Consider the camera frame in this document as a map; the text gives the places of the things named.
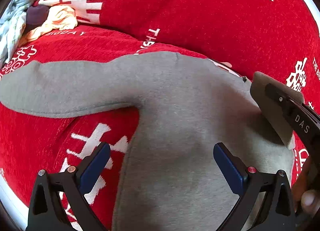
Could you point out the pale orange garment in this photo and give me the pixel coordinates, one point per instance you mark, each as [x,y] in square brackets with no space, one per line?
[60,17]

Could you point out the dark purple garment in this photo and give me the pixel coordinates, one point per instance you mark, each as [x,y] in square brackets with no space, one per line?
[37,15]

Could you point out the grey knit sweater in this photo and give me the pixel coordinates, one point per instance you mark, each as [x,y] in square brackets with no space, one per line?
[169,180]

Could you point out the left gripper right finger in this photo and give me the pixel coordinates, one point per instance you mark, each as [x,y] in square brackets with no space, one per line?
[276,211]

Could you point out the red wedding bed cover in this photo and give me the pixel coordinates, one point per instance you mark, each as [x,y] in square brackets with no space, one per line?
[246,38]

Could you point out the light blue floral quilt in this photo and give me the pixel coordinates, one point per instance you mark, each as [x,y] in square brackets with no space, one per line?
[13,22]

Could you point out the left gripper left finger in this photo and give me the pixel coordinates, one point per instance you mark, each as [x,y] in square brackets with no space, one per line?
[46,211]

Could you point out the right hand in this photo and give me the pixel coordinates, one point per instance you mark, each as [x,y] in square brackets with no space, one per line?
[307,198]

